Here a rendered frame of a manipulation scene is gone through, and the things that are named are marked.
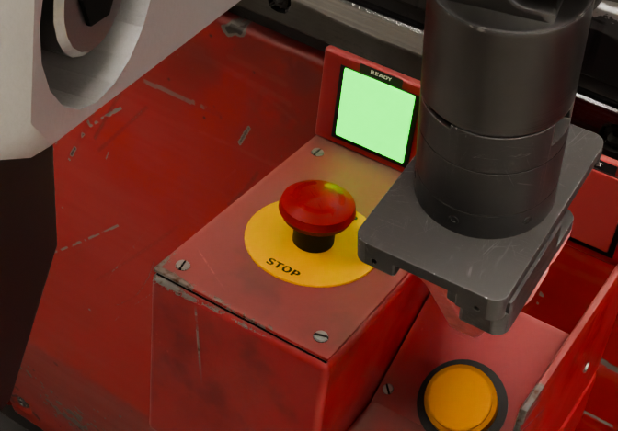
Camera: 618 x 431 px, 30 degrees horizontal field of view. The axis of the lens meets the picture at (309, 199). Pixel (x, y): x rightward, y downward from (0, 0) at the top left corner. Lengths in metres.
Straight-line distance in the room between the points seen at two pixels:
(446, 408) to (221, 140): 0.34
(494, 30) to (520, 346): 0.28
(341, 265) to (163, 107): 0.34
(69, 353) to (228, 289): 0.61
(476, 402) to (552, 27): 0.27
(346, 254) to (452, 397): 0.09
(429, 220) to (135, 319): 0.63
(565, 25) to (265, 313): 0.24
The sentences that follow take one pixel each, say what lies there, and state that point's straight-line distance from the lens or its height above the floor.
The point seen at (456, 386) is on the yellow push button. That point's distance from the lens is 0.61.
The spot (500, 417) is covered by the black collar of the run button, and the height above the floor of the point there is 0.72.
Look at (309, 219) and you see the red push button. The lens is 0.57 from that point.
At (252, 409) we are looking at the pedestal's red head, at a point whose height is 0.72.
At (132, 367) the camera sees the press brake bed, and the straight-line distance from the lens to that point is 1.11.
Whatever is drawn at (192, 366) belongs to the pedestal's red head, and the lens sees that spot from 0.60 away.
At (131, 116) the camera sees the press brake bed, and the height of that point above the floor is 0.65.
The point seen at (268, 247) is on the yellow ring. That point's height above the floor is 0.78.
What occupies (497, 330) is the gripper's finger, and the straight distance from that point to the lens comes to 0.46.
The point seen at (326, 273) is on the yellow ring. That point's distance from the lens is 0.58.
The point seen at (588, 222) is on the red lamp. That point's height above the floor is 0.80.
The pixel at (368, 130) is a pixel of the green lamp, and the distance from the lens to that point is 0.66.
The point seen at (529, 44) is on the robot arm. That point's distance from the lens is 0.39.
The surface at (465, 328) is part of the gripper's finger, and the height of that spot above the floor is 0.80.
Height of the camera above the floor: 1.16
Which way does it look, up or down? 37 degrees down
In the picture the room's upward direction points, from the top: 7 degrees clockwise
